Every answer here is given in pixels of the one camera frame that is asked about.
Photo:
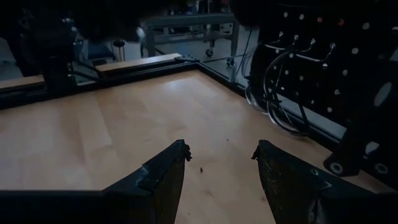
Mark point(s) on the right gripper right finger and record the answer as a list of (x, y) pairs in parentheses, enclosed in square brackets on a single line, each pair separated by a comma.
[(295, 193)]

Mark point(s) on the black pegboard tool cart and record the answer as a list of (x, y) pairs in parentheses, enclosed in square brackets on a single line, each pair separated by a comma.
[(342, 31)]

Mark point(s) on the black aluminium table frame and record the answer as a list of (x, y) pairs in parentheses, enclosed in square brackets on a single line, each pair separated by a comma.
[(149, 70)]

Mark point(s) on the grey metal workbench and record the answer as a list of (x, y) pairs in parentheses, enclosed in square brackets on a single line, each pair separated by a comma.
[(189, 19)]

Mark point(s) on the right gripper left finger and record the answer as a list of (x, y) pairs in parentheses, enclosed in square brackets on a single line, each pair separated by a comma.
[(149, 199)]

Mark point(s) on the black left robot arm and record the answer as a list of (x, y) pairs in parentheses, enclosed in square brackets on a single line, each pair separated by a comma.
[(59, 56)]

